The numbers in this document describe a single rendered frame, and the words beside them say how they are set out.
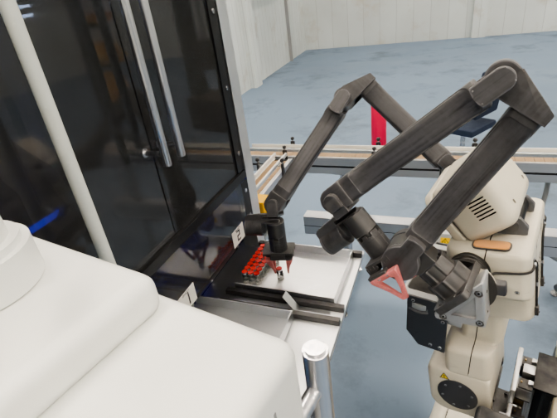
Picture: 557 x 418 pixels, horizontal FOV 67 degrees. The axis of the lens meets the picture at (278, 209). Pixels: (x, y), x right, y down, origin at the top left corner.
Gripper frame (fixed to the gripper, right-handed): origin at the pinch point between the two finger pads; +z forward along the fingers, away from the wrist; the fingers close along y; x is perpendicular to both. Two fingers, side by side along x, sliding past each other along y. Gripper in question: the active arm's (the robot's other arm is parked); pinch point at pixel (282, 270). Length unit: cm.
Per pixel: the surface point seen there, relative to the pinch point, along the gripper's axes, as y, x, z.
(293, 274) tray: -3.1, -2.3, 3.8
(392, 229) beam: -47, -87, 40
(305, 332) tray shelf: -9.1, 24.0, 4.0
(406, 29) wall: -188, -1036, 60
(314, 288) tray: -10.9, 4.9, 3.8
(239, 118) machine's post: 11, -23, -47
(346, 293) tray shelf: -21.3, 7.3, 4.0
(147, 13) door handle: 16, 21, -83
